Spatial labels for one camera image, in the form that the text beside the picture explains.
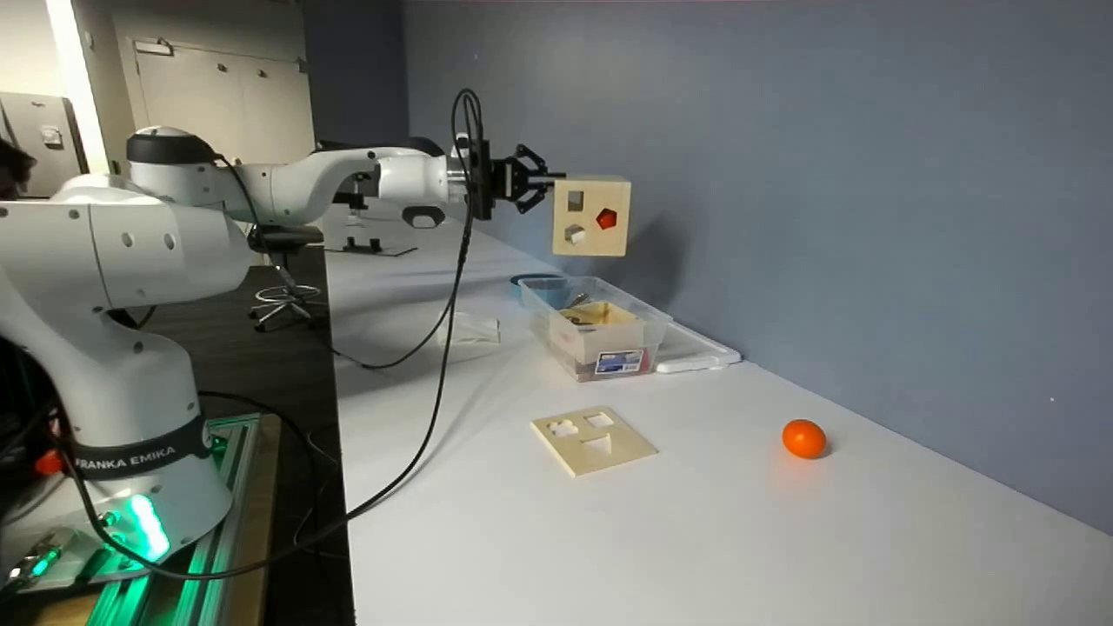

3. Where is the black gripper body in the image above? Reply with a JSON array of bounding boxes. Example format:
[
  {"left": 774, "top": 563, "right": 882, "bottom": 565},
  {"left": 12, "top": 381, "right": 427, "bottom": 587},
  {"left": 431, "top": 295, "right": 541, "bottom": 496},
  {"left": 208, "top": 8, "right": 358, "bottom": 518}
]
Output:
[{"left": 465, "top": 139, "right": 559, "bottom": 217}]

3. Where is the wooden shape sorter cube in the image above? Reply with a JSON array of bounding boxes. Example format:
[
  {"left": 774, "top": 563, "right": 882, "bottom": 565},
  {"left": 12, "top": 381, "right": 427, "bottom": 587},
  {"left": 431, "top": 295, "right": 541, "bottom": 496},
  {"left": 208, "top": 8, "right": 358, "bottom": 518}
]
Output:
[{"left": 548, "top": 178, "right": 631, "bottom": 257}]

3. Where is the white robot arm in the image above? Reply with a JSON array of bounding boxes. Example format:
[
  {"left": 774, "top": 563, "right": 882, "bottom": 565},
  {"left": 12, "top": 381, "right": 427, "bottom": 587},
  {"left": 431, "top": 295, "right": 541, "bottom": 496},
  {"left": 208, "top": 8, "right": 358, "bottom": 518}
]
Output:
[{"left": 0, "top": 126, "right": 555, "bottom": 565}]

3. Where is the red shape block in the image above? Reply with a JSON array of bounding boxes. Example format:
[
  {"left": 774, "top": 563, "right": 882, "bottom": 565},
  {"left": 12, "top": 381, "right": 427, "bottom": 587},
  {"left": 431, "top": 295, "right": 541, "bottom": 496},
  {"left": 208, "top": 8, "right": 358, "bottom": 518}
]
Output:
[{"left": 594, "top": 208, "right": 617, "bottom": 228}]

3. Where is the wooden shape sorter lid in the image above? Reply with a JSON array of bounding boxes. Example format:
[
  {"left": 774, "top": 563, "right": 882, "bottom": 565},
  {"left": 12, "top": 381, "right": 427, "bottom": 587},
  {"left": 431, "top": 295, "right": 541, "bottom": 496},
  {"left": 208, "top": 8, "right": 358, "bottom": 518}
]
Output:
[{"left": 533, "top": 406, "right": 658, "bottom": 475}]

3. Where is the clear plastic bin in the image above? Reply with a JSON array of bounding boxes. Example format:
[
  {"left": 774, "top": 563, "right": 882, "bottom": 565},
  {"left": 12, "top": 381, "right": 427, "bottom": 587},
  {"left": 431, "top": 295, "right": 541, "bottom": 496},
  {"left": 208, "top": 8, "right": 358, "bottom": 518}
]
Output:
[{"left": 513, "top": 274, "right": 740, "bottom": 381}]

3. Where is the black office chair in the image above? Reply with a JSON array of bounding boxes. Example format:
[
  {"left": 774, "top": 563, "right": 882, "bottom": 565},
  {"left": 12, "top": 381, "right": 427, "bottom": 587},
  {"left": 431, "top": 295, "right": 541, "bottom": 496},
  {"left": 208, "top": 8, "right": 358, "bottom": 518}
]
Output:
[{"left": 246, "top": 224, "right": 324, "bottom": 335}]

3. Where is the orange ball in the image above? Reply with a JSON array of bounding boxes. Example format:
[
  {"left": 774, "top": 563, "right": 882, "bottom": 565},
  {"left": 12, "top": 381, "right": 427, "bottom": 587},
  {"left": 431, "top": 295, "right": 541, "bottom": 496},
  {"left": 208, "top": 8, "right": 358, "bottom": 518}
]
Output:
[{"left": 783, "top": 418, "right": 831, "bottom": 460}]

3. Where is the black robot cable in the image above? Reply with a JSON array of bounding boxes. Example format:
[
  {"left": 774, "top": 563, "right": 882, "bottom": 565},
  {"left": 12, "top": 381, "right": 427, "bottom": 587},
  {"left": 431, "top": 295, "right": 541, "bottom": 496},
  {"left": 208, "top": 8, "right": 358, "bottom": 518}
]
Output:
[{"left": 43, "top": 82, "right": 489, "bottom": 583}]

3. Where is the robot mounting base rail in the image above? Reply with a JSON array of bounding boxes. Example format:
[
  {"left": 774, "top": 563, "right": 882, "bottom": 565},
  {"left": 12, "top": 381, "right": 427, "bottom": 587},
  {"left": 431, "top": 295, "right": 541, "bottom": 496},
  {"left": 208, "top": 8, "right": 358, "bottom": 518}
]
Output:
[{"left": 0, "top": 413, "right": 278, "bottom": 626}]

